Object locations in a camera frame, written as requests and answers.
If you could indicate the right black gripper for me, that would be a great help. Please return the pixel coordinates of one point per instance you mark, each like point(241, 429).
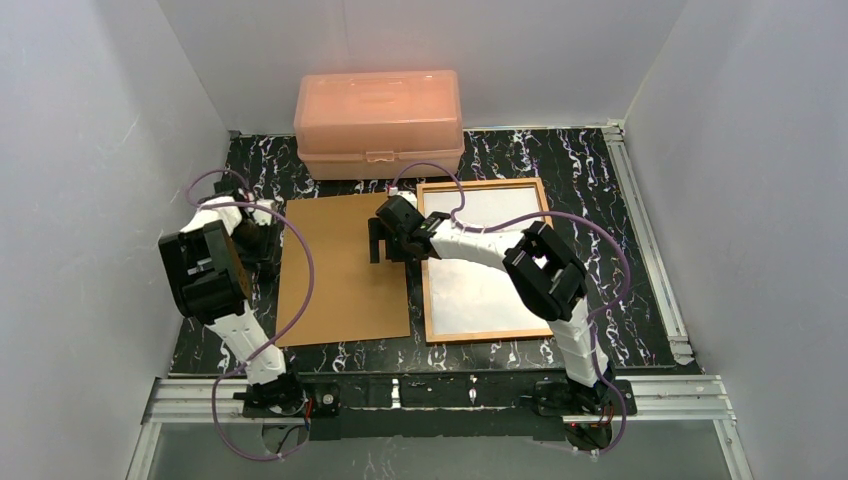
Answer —
point(387, 235)

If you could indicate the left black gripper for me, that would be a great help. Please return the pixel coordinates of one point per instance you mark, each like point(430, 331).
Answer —
point(266, 244)

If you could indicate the brown wooden picture frame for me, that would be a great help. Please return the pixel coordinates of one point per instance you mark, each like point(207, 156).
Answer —
point(487, 338)

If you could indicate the brown cardboard backing board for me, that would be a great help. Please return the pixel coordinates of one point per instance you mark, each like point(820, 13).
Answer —
point(353, 299)

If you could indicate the window and plant photo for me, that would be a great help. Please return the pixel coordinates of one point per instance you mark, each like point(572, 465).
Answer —
point(477, 298)

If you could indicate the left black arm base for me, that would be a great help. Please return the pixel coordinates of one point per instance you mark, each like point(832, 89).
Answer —
point(307, 400)

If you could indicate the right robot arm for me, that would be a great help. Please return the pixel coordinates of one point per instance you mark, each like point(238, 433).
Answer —
point(549, 278)

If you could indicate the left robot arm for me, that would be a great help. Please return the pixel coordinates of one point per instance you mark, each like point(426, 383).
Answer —
point(209, 264)

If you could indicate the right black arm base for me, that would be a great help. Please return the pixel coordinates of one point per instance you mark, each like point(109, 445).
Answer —
point(566, 398)

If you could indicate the pink plastic storage box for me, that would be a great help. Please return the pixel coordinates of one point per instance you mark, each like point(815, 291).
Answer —
point(382, 125)

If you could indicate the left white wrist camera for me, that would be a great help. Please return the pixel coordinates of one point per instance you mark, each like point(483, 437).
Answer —
point(262, 212)

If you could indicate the aluminium front rail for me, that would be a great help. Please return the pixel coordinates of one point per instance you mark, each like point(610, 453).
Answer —
point(648, 397)

